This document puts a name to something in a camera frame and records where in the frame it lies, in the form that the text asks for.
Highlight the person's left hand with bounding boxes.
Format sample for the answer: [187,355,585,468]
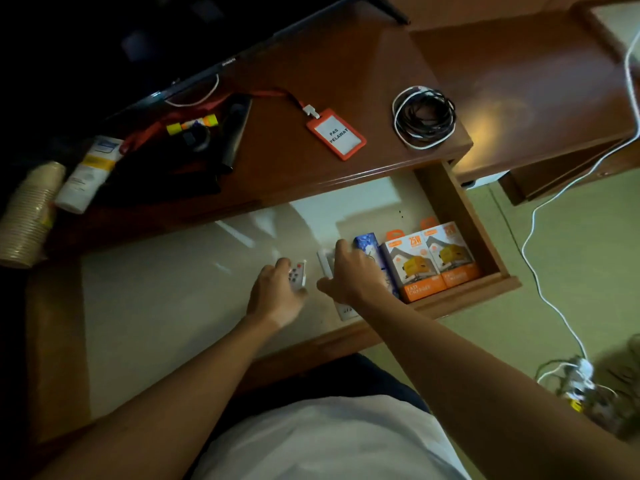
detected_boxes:
[246,257,309,329]

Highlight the person's right hand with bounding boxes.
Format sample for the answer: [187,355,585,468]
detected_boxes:
[317,239,389,308]

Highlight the white box with green stripe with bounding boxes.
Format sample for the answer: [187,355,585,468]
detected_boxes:
[317,247,362,321]

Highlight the orange and white charger box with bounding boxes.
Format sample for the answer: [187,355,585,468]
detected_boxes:
[419,217,482,289]
[382,228,449,303]

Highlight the wooden drawer with white bottom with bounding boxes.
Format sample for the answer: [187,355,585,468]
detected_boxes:
[25,159,522,445]

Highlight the orange badge holder with lanyard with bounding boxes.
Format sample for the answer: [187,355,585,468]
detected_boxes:
[119,88,367,161]

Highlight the black remote control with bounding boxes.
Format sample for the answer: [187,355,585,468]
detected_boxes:
[219,93,253,175]

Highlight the black and white cable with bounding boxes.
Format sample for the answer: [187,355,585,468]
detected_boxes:
[391,85,457,151]

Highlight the black handheld device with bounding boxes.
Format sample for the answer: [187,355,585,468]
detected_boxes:
[129,122,221,168]

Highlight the yellow glue stick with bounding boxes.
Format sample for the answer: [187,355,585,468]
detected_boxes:
[165,113,220,136]

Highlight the white and yellow cream tube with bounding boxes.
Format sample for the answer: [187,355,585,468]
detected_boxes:
[53,135,125,215]

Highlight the stack of paper cups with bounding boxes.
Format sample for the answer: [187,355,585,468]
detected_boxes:
[0,161,67,269]

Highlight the person's right forearm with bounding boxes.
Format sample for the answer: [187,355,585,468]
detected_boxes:
[357,289,640,480]

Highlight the person's left forearm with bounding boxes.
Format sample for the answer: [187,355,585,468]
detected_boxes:
[35,314,281,480]

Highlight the person's dark trousers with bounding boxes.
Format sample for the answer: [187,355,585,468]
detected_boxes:
[235,353,431,415]

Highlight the person's white shirt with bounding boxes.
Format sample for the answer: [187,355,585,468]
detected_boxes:
[192,394,471,480]

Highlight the low wooden side desk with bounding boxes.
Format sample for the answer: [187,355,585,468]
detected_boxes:
[409,9,640,205]

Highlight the black flat television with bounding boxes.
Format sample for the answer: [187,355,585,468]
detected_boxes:
[0,0,412,145]

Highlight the white power cable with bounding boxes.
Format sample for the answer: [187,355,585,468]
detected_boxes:
[521,29,640,361]

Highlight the thin white cable under television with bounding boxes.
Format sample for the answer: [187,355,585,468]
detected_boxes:
[163,73,221,108]

